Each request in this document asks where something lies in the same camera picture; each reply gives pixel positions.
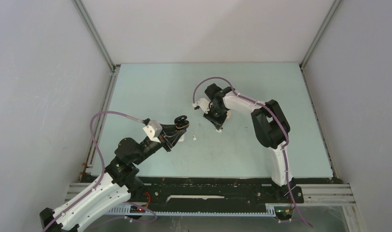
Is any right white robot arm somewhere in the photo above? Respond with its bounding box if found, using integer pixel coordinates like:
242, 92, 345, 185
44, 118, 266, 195
192, 84, 292, 202

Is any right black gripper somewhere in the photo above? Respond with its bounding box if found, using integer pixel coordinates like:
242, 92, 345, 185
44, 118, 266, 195
203, 104, 228, 129

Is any beige earbud charging case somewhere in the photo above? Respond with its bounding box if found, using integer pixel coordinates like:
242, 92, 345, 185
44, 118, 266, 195
226, 110, 232, 119

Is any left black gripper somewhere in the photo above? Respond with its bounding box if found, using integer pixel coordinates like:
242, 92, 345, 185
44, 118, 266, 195
133, 123, 187, 164

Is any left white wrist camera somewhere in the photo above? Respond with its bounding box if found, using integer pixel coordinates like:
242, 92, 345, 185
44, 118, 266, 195
143, 120, 162, 143

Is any white slotted cable duct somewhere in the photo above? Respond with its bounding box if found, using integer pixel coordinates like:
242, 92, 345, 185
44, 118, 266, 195
106, 204, 276, 217

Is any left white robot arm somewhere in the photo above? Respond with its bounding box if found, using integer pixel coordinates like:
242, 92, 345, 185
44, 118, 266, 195
40, 116, 189, 232

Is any black earbud charging case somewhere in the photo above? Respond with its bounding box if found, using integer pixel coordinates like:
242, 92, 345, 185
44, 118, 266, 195
174, 115, 189, 130

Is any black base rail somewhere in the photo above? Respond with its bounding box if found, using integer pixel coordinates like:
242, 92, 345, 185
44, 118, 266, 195
82, 176, 305, 215

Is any white earbud charging case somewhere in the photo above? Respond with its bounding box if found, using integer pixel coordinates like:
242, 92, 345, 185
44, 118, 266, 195
178, 134, 185, 142

